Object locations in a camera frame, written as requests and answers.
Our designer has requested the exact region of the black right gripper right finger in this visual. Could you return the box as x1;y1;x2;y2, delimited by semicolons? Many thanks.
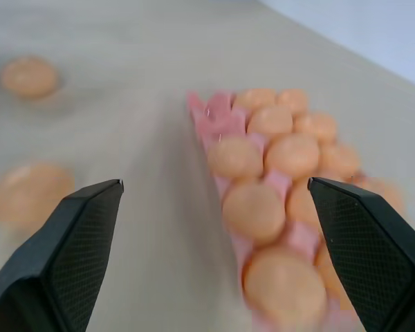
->
307;176;415;332

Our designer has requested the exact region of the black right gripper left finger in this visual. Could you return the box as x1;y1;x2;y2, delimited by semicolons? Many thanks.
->
0;178;125;332

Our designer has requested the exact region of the pink egg carton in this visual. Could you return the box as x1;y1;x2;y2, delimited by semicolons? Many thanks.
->
186;89;367;332

